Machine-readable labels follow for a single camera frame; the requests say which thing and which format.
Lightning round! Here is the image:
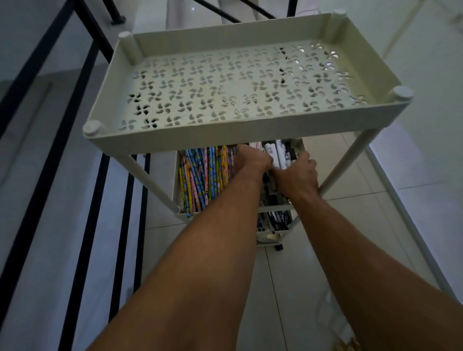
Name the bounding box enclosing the person's left hand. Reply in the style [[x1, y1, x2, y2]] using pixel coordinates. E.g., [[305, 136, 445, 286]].
[[233, 144, 274, 178]]

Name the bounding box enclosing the person's right hand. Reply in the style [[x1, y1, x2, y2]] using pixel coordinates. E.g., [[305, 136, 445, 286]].
[[269, 151, 320, 204]]

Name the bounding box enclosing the row of black-capped white markers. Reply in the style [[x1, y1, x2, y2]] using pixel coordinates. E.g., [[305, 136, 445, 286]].
[[251, 139, 300, 207]]

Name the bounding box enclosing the beige plastic cart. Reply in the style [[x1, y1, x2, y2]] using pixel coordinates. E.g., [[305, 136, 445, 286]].
[[82, 9, 415, 252]]

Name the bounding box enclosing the pile of black pens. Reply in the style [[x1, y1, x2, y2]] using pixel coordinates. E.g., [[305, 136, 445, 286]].
[[256, 211, 293, 233]]

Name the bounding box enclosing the pile of colourful patterned pencils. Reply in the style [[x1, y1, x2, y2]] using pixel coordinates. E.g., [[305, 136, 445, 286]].
[[178, 144, 239, 218]]

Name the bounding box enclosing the person's left forearm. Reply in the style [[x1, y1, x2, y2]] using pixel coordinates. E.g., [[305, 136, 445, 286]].
[[86, 170, 268, 351]]

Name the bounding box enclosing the person's right forearm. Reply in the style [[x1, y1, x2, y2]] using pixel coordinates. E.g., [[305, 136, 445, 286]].
[[289, 189, 463, 351]]

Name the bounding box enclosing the black metal stair railing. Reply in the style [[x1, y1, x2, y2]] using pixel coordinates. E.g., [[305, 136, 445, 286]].
[[101, 0, 299, 26], [0, 0, 151, 351]]

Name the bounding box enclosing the white partition board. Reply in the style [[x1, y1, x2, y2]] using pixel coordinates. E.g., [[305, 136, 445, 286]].
[[318, 0, 463, 232]]

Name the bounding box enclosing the grey metal partition frame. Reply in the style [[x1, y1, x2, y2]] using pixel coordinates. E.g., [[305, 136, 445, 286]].
[[363, 144, 463, 303]]

